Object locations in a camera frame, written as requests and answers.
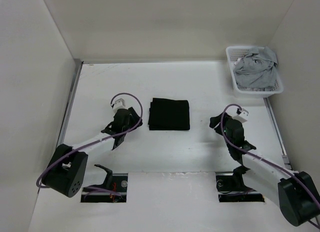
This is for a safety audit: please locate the right aluminium frame rail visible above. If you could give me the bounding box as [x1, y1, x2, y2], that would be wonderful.
[263, 98, 292, 170]

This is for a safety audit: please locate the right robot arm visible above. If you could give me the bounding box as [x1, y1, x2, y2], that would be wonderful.
[209, 113, 320, 226]

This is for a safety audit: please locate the black tank top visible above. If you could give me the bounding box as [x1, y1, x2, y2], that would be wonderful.
[148, 98, 190, 131]

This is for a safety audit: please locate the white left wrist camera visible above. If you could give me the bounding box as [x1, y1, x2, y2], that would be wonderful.
[111, 98, 126, 113]

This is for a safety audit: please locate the grey tank tops pile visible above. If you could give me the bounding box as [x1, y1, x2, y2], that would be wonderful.
[233, 47, 278, 91]

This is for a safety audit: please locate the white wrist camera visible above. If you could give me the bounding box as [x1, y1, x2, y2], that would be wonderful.
[232, 108, 249, 123]
[111, 98, 126, 113]

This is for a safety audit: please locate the white plastic laundry basket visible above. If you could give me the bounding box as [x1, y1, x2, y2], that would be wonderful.
[225, 46, 284, 98]

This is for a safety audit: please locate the left aluminium frame rail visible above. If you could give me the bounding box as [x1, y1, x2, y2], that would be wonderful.
[51, 59, 83, 158]

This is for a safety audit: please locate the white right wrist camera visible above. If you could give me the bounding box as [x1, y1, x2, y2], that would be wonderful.
[232, 108, 249, 123]

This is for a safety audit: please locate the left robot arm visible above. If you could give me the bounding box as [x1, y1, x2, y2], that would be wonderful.
[37, 107, 143, 198]

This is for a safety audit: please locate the aluminium frame rail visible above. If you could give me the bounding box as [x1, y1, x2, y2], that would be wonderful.
[51, 59, 83, 158]
[263, 98, 292, 170]

